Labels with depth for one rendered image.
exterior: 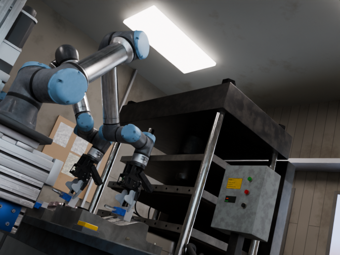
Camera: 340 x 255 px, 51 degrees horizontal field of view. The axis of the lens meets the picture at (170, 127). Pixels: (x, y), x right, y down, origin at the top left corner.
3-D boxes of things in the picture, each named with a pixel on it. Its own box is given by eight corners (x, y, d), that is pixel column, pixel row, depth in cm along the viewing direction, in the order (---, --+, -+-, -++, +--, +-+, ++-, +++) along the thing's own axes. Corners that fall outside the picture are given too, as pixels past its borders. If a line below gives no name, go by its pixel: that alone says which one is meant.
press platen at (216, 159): (211, 160, 234) (213, 153, 235) (119, 161, 316) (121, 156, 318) (268, 197, 273) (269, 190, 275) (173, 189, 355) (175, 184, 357)
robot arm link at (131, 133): (111, 136, 154) (124, 147, 163) (131, 139, 149) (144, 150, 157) (117, 121, 157) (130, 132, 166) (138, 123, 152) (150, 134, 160)
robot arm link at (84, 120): (74, 33, 174) (99, 125, 162) (75, 45, 184) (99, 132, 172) (49, 37, 171) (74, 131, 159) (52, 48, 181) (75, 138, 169)
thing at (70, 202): (50, 195, 161) (57, 184, 163) (47, 193, 165) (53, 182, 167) (73, 208, 168) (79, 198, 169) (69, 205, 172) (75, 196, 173)
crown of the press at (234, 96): (208, 158, 217) (232, 75, 239) (100, 160, 315) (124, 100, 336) (279, 204, 264) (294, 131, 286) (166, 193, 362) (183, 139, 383)
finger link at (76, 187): (64, 194, 164) (74, 176, 169) (74, 200, 167) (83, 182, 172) (68, 194, 162) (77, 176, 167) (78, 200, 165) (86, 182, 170)
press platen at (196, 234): (186, 234, 214) (188, 226, 216) (95, 214, 297) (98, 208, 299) (255, 263, 256) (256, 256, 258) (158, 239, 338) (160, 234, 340)
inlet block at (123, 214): (105, 212, 146) (110, 200, 147) (99, 211, 149) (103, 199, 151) (129, 221, 153) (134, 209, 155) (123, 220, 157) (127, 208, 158)
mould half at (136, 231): (74, 229, 149) (86, 199, 154) (49, 222, 169) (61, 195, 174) (159, 259, 177) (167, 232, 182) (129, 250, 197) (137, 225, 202)
